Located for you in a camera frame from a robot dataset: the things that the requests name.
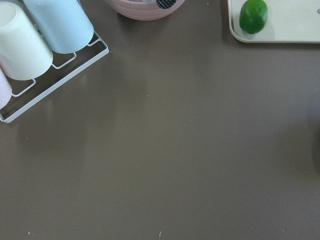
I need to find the pale pink plastic cup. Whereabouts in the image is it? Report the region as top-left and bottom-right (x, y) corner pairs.
(0, 70), (12, 109)

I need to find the pink ribbed bowl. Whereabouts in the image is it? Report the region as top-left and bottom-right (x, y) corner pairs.
(105, 0), (185, 21)

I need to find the light blue plastic cup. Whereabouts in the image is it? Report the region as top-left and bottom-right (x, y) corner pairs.
(23, 0), (94, 54)

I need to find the green lime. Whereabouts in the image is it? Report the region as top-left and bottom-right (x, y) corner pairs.
(239, 0), (268, 35)

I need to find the cream rabbit tray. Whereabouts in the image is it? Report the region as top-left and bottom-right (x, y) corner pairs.
(227, 0), (320, 44)

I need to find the cream plastic cup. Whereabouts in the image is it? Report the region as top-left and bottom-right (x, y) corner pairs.
(0, 1), (53, 81)

